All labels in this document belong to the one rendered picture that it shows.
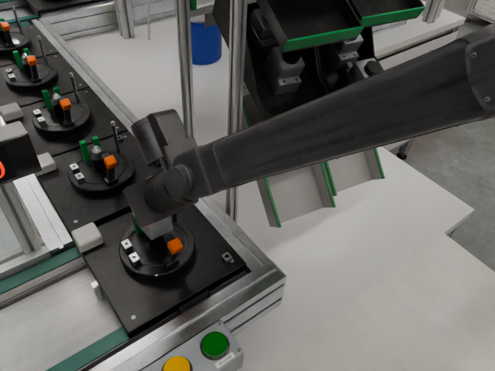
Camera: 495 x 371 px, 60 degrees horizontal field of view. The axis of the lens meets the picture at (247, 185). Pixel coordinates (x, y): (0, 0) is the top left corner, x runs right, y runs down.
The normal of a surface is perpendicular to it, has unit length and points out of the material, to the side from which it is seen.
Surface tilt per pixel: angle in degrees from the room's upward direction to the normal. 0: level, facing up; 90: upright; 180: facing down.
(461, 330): 0
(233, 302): 0
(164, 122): 38
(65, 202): 0
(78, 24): 90
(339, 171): 45
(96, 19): 90
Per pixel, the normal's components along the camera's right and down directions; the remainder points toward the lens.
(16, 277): 0.05, -0.72
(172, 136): 0.58, -0.33
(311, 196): 0.36, -0.06
